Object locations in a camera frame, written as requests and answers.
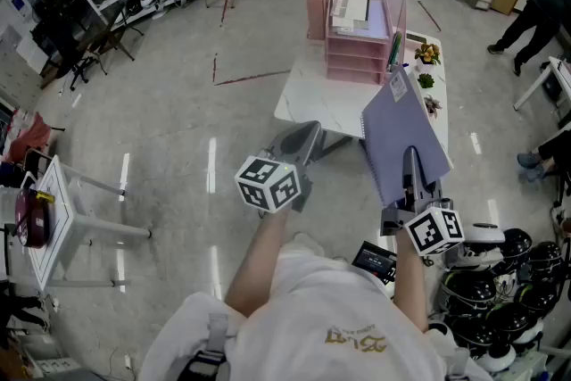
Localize white paper stack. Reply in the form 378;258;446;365
329;0;372;32

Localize pile of black robot heads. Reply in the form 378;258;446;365
426;221;568;374

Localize red cloth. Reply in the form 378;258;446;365
7;111;60;167

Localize purple spiral notebook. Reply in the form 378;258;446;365
360;65;454;208

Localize green pens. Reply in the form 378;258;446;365
386;30;404;72

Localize black screen device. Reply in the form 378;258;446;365
351;240;399;285

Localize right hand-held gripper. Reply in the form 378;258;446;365
379;145;466;257

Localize white desk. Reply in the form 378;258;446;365
512;55;571;112

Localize yellow flower potted plant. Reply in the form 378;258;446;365
414;41;443;75

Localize pink desk file organizer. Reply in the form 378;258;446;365
306;0;408;86

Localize person's left forearm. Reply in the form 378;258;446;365
224;208;292;319

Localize white square side table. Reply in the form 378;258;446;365
25;154;153;292

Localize person's right forearm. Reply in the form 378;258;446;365
391;236;432;332

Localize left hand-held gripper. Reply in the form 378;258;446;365
234;120;324;215

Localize person's white shirt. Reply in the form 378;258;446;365
137;231;494;381

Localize pink succulent potted plant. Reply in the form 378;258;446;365
423;95;443;120

